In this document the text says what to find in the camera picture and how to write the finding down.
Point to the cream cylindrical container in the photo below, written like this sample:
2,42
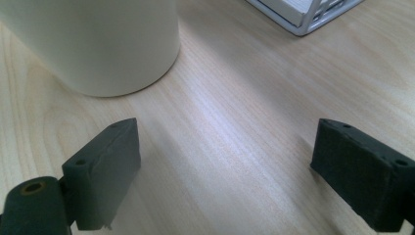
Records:
98,42

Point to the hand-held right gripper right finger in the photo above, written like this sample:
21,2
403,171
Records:
362,173

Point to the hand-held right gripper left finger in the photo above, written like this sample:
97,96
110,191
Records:
101,173

